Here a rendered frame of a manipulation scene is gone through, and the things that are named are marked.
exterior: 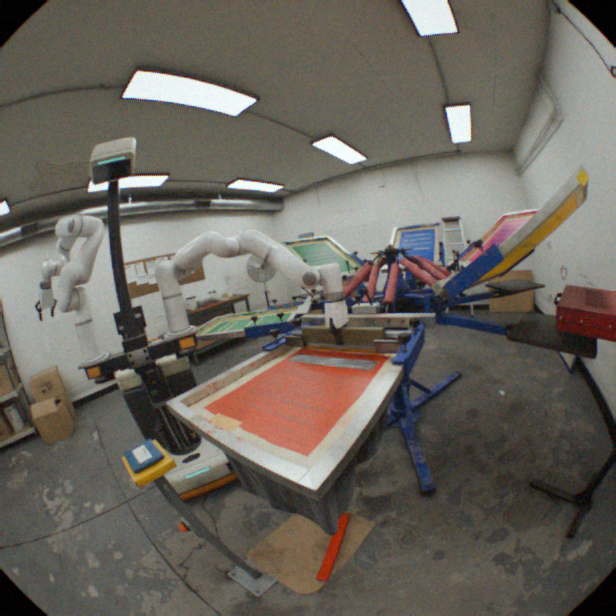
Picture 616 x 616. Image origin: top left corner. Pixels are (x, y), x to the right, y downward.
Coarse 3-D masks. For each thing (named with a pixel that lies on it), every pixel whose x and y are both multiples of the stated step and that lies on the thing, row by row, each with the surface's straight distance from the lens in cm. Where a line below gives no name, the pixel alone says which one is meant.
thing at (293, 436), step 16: (352, 352) 99; (336, 368) 88; (352, 368) 86; (352, 384) 77; (368, 384) 76; (336, 400) 70; (352, 400) 69; (272, 416) 69; (320, 416) 65; (336, 416) 64; (256, 432) 64; (272, 432) 63; (288, 432) 62; (304, 432) 61; (320, 432) 60; (288, 448) 57; (304, 448) 56
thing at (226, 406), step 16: (304, 352) 107; (320, 352) 104; (336, 352) 101; (272, 368) 97; (304, 368) 92; (320, 368) 90; (256, 384) 88; (224, 400) 83; (240, 416) 72; (256, 416) 70
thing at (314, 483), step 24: (264, 360) 103; (216, 384) 90; (384, 384) 68; (168, 408) 87; (384, 408) 64; (216, 432) 63; (360, 432) 53; (240, 456) 55; (264, 456) 52; (336, 456) 48; (288, 480) 47; (312, 480) 45
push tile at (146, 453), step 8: (136, 448) 73; (144, 448) 72; (152, 448) 70; (128, 456) 72; (136, 456) 70; (144, 456) 69; (152, 456) 67; (160, 456) 66; (136, 464) 68; (144, 464) 66; (136, 472) 67
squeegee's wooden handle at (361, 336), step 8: (304, 328) 104; (312, 328) 102; (320, 328) 100; (344, 328) 95; (352, 328) 93; (360, 328) 92; (368, 328) 91; (376, 328) 90; (384, 328) 90; (304, 336) 106; (312, 336) 103; (320, 336) 101; (328, 336) 99; (344, 336) 95; (352, 336) 94; (360, 336) 92; (368, 336) 91; (376, 336) 90; (384, 336) 90; (344, 344) 97; (352, 344) 95; (360, 344) 94; (368, 344) 92
